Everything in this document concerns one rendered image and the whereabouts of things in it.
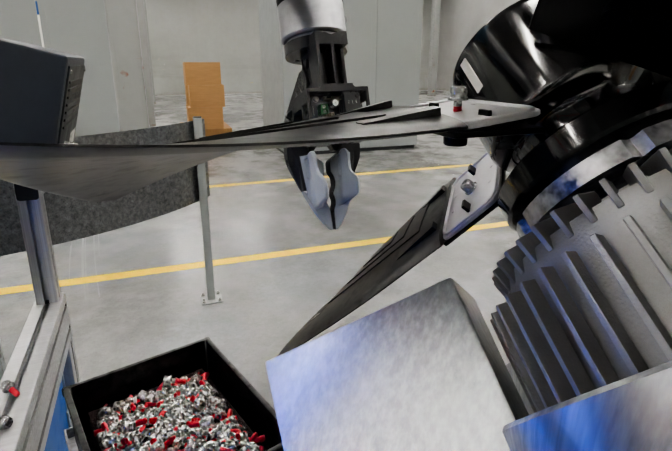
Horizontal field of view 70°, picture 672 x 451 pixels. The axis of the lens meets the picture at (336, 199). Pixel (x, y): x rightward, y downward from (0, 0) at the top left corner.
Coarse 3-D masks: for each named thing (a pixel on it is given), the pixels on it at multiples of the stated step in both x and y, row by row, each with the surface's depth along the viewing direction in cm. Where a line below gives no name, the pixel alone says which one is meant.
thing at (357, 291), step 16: (448, 192) 45; (432, 208) 45; (416, 224) 46; (432, 224) 41; (400, 240) 47; (416, 240) 42; (432, 240) 40; (384, 256) 47; (400, 256) 43; (416, 256) 41; (368, 272) 49; (384, 272) 44; (400, 272) 41; (352, 288) 49; (368, 288) 45; (384, 288) 42; (336, 304) 49; (352, 304) 45; (320, 320) 49; (336, 320) 45; (304, 336) 48
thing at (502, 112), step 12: (444, 108) 33; (468, 108) 32; (480, 108) 31; (492, 108) 31; (504, 108) 30; (516, 108) 30; (528, 108) 29; (468, 120) 27; (480, 120) 27; (492, 120) 27; (504, 120) 28
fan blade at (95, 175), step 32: (256, 128) 28; (288, 128) 26; (320, 128) 25; (352, 128) 24; (384, 128) 24; (416, 128) 24; (448, 128) 25; (0, 160) 16; (32, 160) 17; (64, 160) 18; (96, 160) 19; (128, 160) 22; (160, 160) 27; (192, 160) 32; (64, 192) 30; (96, 192) 32; (128, 192) 36
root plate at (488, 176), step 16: (480, 160) 44; (464, 176) 45; (480, 176) 41; (496, 176) 38; (464, 192) 42; (480, 192) 39; (496, 192) 36; (448, 208) 43; (480, 208) 37; (448, 224) 41; (464, 224) 38
